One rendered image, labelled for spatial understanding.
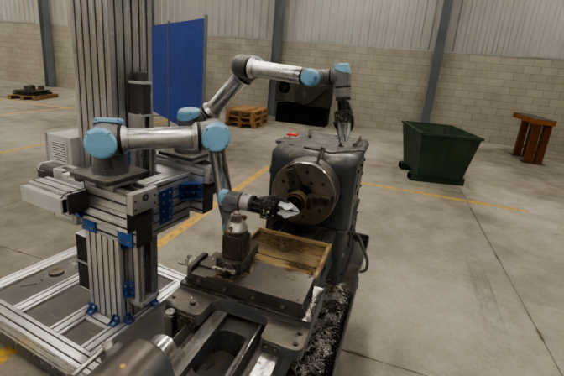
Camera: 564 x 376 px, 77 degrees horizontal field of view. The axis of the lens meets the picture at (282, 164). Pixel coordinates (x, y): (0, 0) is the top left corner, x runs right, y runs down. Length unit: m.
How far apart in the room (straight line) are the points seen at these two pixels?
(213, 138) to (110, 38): 0.67
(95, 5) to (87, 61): 0.25
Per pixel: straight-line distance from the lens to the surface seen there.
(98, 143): 1.45
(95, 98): 1.89
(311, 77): 1.57
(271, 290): 1.19
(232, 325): 1.27
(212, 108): 2.00
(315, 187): 1.65
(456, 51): 11.63
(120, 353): 0.77
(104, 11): 1.81
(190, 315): 1.21
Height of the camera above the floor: 1.66
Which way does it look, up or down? 16 degrees down
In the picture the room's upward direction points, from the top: 5 degrees clockwise
